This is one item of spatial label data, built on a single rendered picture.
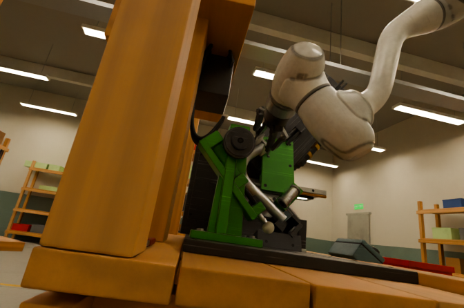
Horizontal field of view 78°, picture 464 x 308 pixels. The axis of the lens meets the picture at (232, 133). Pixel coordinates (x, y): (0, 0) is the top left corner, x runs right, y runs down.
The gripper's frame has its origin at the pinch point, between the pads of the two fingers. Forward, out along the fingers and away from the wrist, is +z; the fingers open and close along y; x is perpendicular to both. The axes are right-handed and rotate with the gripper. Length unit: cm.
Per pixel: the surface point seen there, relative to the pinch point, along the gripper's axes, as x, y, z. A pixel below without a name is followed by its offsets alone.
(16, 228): 259, 424, 810
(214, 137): 23.1, 0.8, -23.1
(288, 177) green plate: -2.4, -13.4, 4.5
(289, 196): 4.4, -18.8, 0.9
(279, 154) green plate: -5.7, -5.0, 4.4
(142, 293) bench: 52, -21, -49
